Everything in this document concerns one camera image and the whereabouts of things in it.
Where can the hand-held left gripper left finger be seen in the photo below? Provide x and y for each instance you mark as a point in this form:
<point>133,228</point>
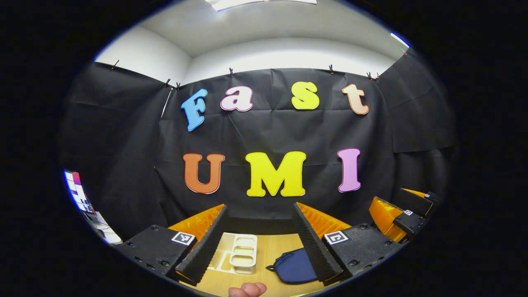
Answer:
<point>206,247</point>

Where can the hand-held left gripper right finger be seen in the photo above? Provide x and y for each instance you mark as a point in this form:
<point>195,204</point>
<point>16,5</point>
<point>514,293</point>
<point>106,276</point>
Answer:
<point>315,243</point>

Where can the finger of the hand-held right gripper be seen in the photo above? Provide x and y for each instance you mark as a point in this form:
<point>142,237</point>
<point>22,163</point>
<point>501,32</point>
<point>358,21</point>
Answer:
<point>387,218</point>
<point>412,202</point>

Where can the blue schoolbag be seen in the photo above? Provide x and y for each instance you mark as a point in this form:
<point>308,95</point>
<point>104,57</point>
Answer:
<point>295,268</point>

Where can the white bookshelf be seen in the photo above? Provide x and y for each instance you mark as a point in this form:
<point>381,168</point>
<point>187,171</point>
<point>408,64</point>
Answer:
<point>243,255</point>

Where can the computer screen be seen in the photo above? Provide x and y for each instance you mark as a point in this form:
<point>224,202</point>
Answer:
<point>76,189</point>

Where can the row of black cloth clips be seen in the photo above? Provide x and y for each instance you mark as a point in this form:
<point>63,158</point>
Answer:
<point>231,72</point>

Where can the ceiling light panel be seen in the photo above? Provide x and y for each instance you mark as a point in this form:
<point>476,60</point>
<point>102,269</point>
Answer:
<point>247,3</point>

